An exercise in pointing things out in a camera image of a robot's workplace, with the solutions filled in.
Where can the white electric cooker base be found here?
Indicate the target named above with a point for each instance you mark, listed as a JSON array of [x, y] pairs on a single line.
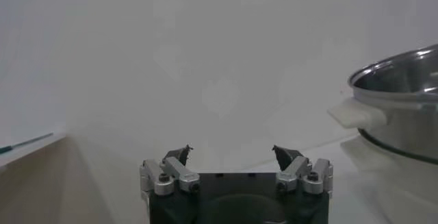
[[386, 174]]

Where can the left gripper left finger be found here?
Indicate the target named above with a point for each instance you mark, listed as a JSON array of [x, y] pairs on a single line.
[[179, 174]]

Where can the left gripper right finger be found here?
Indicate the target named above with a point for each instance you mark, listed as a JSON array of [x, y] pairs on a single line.
[[294, 172]]

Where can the stainless steel steamer pot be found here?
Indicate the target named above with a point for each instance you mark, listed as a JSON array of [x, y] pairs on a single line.
[[407, 124]]

